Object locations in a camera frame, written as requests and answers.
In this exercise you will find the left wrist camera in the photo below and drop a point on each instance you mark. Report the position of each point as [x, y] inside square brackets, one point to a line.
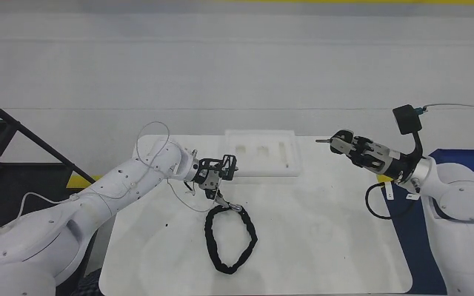
[223, 167]

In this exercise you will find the white foam tray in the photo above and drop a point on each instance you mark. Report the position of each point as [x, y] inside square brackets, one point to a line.
[263, 159]

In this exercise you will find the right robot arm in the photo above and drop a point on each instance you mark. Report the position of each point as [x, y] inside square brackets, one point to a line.
[452, 207]

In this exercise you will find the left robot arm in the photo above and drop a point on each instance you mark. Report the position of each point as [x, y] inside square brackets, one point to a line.
[92, 200]

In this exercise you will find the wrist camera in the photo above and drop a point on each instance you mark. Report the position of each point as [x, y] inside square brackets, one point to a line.
[223, 167]
[407, 119]

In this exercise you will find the blue mat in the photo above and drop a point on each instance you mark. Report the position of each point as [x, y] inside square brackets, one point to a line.
[416, 237]

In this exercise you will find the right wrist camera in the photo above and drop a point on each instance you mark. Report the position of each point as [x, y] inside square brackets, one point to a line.
[407, 119]

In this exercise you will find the small metal key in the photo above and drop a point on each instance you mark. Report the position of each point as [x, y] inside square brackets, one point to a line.
[322, 141]

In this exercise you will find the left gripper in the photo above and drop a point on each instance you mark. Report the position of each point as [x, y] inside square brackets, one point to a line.
[209, 181]

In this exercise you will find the black metal frame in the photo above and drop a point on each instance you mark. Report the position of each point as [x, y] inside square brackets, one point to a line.
[37, 142]

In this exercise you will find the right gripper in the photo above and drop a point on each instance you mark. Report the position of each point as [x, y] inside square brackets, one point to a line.
[390, 163]

